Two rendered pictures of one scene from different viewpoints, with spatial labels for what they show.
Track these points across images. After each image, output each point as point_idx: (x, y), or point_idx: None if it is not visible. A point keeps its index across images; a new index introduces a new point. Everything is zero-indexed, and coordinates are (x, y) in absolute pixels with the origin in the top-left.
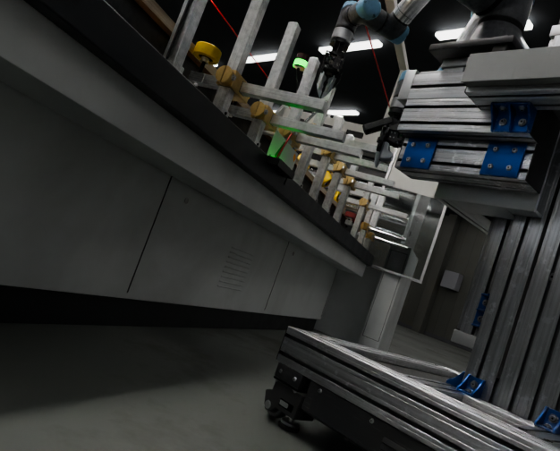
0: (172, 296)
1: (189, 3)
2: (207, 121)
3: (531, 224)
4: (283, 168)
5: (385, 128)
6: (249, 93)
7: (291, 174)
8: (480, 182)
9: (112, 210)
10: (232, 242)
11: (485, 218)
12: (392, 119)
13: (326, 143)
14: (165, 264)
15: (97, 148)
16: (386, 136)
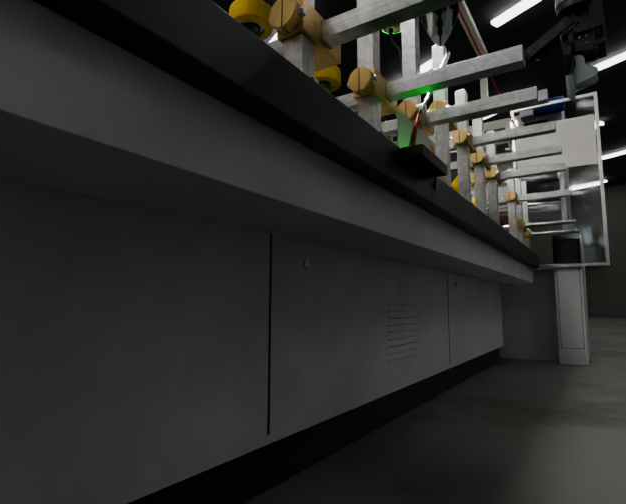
0: (337, 404)
1: None
2: (281, 90)
3: None
4: (431, 159)
5: (565, 36)
6: (339, 32)
7: (443, 166)
8: None
9: (190, 320)
10: (386, 297)
11: None
12: (570, 19)
13: (476, 105)
14: (310, 365)
15: (116, 223)
16: (572, 47)
